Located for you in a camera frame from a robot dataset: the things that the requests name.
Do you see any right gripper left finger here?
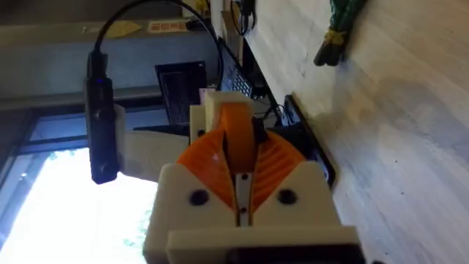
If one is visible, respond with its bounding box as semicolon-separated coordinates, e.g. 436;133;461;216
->
142;128;240;264

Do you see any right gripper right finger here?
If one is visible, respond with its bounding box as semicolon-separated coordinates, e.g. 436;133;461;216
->
251;131;342;227

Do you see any green leafy vegetable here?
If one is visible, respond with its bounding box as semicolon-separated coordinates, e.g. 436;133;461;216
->
313;0;368;67

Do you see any black camera cable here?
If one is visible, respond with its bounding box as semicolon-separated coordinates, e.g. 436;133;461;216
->
94;0;225;92

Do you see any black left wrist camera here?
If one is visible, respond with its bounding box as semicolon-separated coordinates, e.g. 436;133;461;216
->
84;50;121;185

